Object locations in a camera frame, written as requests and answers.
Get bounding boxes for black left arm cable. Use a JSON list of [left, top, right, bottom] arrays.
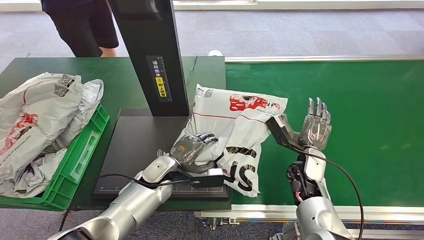
[[58, 173, 193, 233]]

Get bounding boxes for grey-white crumpled mailer bag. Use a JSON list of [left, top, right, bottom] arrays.
[[41, 78, 105, 155]]

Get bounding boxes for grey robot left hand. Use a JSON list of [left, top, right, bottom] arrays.
[[169, 133, 220, 175]]

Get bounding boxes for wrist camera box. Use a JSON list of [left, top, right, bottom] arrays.
[[188, 168, 226, 190], [264, 114, 304, 153]]

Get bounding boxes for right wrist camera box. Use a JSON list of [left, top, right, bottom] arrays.
[[264, 114, 304, 153]]

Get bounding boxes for large white mailer red print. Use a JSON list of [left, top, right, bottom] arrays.
[[0, 72, 84, 181]]

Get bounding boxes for dark green table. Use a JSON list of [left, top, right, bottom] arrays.
[[0, 56, 232, 213]]

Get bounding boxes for green conveyor belt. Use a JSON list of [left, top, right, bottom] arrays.
[[225, 59, 424, 208]]

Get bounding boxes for white mailer bag black letters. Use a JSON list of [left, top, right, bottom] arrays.
[[172, 83, 289, 199]]

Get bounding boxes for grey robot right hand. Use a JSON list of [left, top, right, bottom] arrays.
[[279, 96, 333, 152]]

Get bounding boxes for person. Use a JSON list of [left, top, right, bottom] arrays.
[[40, 0, 119, 58]]

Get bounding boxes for green plastic crate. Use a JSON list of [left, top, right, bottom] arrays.
[[0, 103, 110, 213]]

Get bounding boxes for black inbound scanner machine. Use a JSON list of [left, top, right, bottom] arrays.
[[92, 0, 230, 201]]

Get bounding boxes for crumpled grey plastic bag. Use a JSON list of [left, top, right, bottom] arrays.
[[0, 148, 67, 199]]

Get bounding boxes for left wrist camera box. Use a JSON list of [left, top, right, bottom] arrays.
[[188, 168, 226, 190]]

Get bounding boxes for thin black table cable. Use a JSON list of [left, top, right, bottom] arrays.
[[184, 55, 199, 89]]

